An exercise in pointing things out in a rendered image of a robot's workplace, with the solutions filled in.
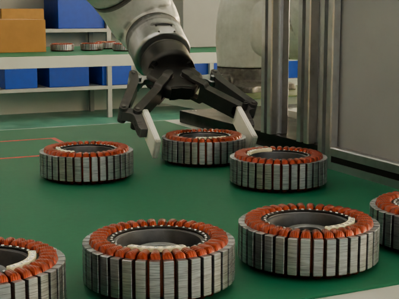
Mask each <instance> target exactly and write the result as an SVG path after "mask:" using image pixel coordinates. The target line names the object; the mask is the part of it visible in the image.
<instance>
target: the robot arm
mask: <svg viewBox="0 0 399 299"><path fill-rule="evenodd" d="M87 1H88V2H89V3H90V4H91V5H92V6H93V8H94V9H95V10H96V11H97V12H98V13H99V15H100V16H101V17H102V19H103V20H104V21H105V23H106V24H107V26H108V27H109V28H110V30H111V32H112V33H113V35H114V36H115V37H116V39H118V40H120V42H121V43H122V45H123V46H124V47H125V48H126V49H127V50H128V53H129V55H130V56H131V58H132V61H133V63H134V65H135V67H136V69H137V71H138V72H139V73H140V74H141V75H138V72H137V71H134V70H131V71H130V72H129V77H128V84H127V89H126V91H125V94H124V95H123V98H122V101H121V103H120V105H119V111H118V119H117V121H118V122H119V123H125V122H126V121H128V122H131V125H130V128H131V129H132V130H135V131H136V133H137V135H138V136H139V137H140V138H143V137H144V138H145V141H146V143H147V145H148V148H149V150H150V153H151V156H152V158H158V156H159V151H160V144H161V139H160V137H159V135H158V133H157V130H156V127H155V125H154V123H153V120H152V118H151V116H150V112H151V111H152V110H153V109H154V108H155V107H156V106H157V105H159V104H160V103H161V102H162V101H163V100H164V99H165V98H168V99H169V100H177V99H182V100H192V101H194V102H196V103H198V104H201V103H204V104H206V105H208V106H210V107H212V108H214V109H216V110H218V111H220V112H222V113H224V114H226V115H227V116H229V117H231V118H233V125H234V127H235V128H236V130H237V132H240V133H241V134H242V135H245V136H246V148H251V147H255V146H256V142H257V139H258V136H257V134H256V132H255V131H254V125H255V122H254V121H253V118H254V116H255V112H256V109H257V105H258V102H257V101H255V100H254V99H252V98H251V97H250V96H248V95H247V94H246V93H259V92H261V59H262V0H221V1H220V5H219V8H218V13H217V23H216V54H217V69H212V70H211V72H210V74H207V75H201V73H199V72H198V71H197V70H196V69H195V65H194V62H193V60H192V58H191V56H190V49H191V48H190V44H189V42H188V39H187V38H186V36H185V34H184V32H183V29H182V27H181V25H180V18H179V14H178V11H177V9H176V7H175V5H174V3H173V1H172V0H87ZM298 32H299V0H290V18H289V59H291V60H298ZM143 85H146V86H147V87H148V88H149V89H150V91H149V92H148V93H147V94H146V95H145V96H144V97H143V98H142V99H141V100H140V101H139V102H138V103H137V104H136V105H135V107H134V108H133V109H132V108H131V107H132V105H133V103H134V100H135V98H136V95H137V91H140V88H142V87H143ZM198 89H199V93H198V94H196V92H197V91H198Z"/></svg>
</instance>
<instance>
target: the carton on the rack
mask: <svg viewBox="0 0 399 299"><path fill-rule="evenodd" d="M0 19H37V20H44V9H0Z"/></svg>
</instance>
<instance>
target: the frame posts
mask: <svg viewBox="0 0 399 299"><path fill-rule="evenodd" d="M289 18H290V0H262V59H261V132H263V133H267V134H270V135H272V134H277V133H287V125H288V89H289ZM320 23H321V0H299V32H298V65H297V129H296V141H297V142H303V143H304V144H314V143H315V142H317V143H318V103H319V50H320Z"/></svg>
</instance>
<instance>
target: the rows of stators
mask: <svg viewBox="0 0 399 299"><path fill-rule="evenodd" d="M379 245H382V246H384V247H385V248H390V249H391V250H394V251H396V250H397V251H398V252H399V191H393V192H387V193H384V194H382V195H379V196H378V197H377V198H375V199H373V200H371V201H370V204H369V215H368V214H366V213H364V212H363V211H358V210H357V209H351V208H349V207H344V208H343V207H342V206H340V205H337V206H334V205H331V204H328V205H326V206H325V205H324V204H322V203H319V204H317V205H316V207H315V205H314V204H313V203H308V204H307V205H306V208H305V205H304V203H298V204H297V205H295V204H293V203H288V204H287V205H285V204H283V203H281V204H278V205H270V206H263V207H262V208H260V207H259V208H256V209H252V210H251V211H250V212H248V213H246V214H244V215H242V216H241V217H240V218H239V220H238V256H239V258H240V260H242V261H243V262H244V263H247V264H248V265H249V266H250V267H254V268H255V269H256V270H261V271H262V272H265V273H267V272H269V273H270V274H272V275H276V274H279V275H280V276H282V277H285V276H287V275H289V277H291V278H297V277H298V276H299V274H300V277H301V278H303V279H308V278H309V277H310V274H311V275H312V277H313V279H320V278H321V277H322V276H323V277H324V278H325V279H330V278H332V277H335V278H341V277H342V276H350V275H351V274H352V275H357V274H358V273H359V272H364V271H365V270H366V269H369V268H371V267H373V266H375V265H376V263H378V260H379ZM82 248H83V281H84V284H85V285H86V286H87V287H88V288H89V289H91V290H93V291H95V292H97V293H100V294H101V295H102V296H108V297H109V298H110V299H115V298H116V299H161V297H162V299H196V298H197V299H203V298H205V297H206V296H208V297H209V296H212V295H213V294H214V293H218V292H219V291H221V290H224V289H225V288H227V286H230V285H231V284H232V282H233V281H234V280H235V238H234V237H233V236H231V234H229V233H227V232H226V231H224V230H223V229H221V228H219V227H218V226H213V225H212V224H206V223H204V222H196V221H194V220H190V221H187V220H184V219H181V220H179V221H177V220H176V219H173V218H172V219H170V220H169V221H168V222H167V221H166V219H164V218H161V219H159V220H158V222H157V224H156V220H155V219H153V218H150V219H149V220H147V222H146V221H145V220H144V219H140V220H137V221H136V222H135V221H133V220H130V221H127V222H119V223H117V224H110V225H109V226H108V225H106V226H103V227H102V228H98V229H97V230H96V231H93V232H92V233H91V234H89V236H86V237H85V238H84V239H83V242H82ZM0 299H67V282H66V258H65V255H64V254H63V253H62V252H61V251H60V250H57V249H56V248H54V247H53V246H50V245H48V244H47V243H42V242H41V241H34V240H32V239H28V240H26V239H24V238H17V239H15V238H13V237H8V238H6V239H4V238H3V237H0Z"/></svg>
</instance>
